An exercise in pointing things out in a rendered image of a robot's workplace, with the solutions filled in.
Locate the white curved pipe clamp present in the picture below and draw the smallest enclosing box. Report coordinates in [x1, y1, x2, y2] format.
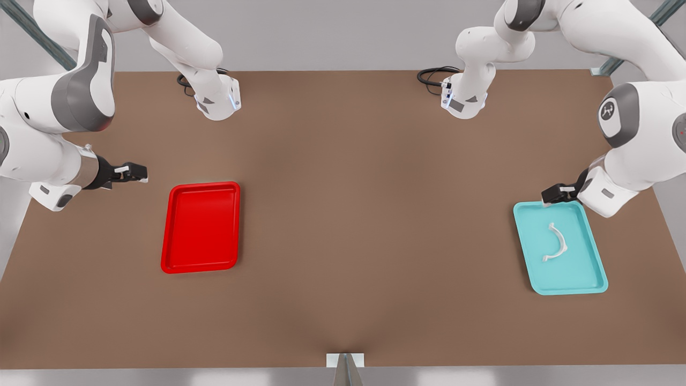
[542, 222, 568, 263]

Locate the light blue rectangular tray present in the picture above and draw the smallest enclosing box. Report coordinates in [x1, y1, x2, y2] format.
[513, 201, 609, 296]

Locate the red rectangular tray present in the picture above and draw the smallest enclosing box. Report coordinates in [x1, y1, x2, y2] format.
[161, 181, 241, 274]

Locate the black cable loop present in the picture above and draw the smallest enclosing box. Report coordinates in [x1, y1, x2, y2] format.
[177, 68, 229, 98]
[417, 66, 463, 96]

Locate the silver frame post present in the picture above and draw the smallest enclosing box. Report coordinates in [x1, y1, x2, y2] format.
[326, 353, 365, 386]
[0, 0, 77, 72]
[590, 0, 686, 77]

